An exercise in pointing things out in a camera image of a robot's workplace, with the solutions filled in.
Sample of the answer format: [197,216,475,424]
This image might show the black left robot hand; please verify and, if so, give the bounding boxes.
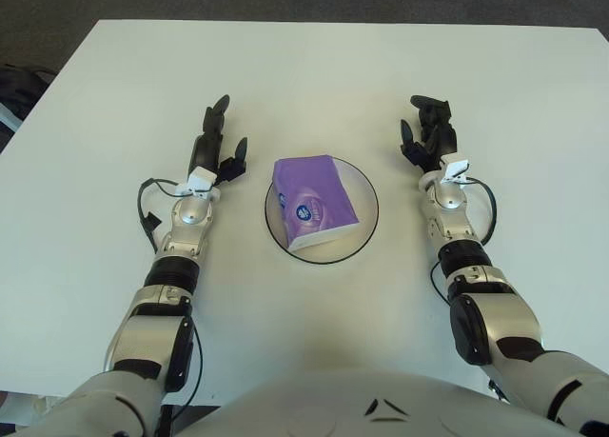
[188,93,248,186]

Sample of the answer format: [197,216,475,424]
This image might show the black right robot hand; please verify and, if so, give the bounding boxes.
[398,94,459,174]

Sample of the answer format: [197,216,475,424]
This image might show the purple white tissue pack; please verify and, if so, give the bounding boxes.
[272,153,361,255]

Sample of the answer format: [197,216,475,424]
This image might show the white plate black rim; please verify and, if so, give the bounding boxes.
[264,156,381,266]

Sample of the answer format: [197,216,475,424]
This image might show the black bag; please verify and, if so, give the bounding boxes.
[0,64,58,138]

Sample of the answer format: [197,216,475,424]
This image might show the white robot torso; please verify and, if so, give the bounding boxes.
[175,365,586,437]

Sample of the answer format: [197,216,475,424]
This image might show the right wrist white bracket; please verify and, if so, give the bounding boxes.
[440,156,473,185]

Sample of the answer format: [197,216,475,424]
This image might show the wrist white bracket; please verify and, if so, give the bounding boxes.
[440,156,473,185]
[176,168,221,200]

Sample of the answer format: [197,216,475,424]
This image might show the left wrist white bracket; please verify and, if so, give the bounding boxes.
[176,168,221,200]

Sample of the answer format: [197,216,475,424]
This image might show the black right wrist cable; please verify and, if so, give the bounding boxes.
[468,177,499,246]

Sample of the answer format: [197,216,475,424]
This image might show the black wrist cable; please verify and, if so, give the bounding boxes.
[468,177,499,246]
[136,177,191,255]

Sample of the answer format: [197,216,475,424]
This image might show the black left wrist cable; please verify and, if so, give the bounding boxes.
[136,177,191,255]

